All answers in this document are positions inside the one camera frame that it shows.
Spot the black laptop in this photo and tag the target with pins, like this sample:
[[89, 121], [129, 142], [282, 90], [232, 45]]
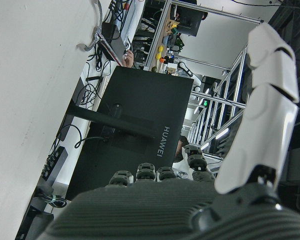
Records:
[[112, 37]]

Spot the grey metal hook bracket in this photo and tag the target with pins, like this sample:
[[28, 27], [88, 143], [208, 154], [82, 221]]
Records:
[[96, 35]]

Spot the black storage rack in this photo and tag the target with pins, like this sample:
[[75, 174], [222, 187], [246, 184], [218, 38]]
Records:
[[145, 25]]

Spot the green toy fruit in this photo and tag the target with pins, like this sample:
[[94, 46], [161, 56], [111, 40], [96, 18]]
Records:
[[154, 69]]

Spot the orange toy fruit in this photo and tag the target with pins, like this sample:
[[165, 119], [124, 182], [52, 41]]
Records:
[[162, 60]]

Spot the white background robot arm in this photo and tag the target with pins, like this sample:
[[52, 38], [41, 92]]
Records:
[[187, 71]]

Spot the green exit sign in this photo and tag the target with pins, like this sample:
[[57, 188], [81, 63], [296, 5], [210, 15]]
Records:
[[205, 102]]

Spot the right robot hand white grey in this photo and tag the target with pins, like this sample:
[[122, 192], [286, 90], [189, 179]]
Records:
[[145, 215]]

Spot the black Huawei monitor with stand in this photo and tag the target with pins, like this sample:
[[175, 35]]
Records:
[[140, 100]]

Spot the person in white shirt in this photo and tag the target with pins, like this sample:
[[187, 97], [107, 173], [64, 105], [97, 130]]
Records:
[[180, 167]]

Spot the aluminium profile frame cage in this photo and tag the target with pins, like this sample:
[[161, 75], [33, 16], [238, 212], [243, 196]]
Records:
[[215, 11]]

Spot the black power strip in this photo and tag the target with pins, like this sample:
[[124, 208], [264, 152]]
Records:
[[53, 162]]

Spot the yellow toy fruit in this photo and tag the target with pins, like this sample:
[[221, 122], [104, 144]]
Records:
[[158, 56], [160, 48]]

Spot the yellow wooden toy block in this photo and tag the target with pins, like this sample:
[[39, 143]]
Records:
[[171, 25]]

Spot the black background monitor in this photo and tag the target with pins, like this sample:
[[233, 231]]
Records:
[[190, 20]]

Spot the wooden work table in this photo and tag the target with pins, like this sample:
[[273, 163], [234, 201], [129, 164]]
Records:
[[163, 30]]

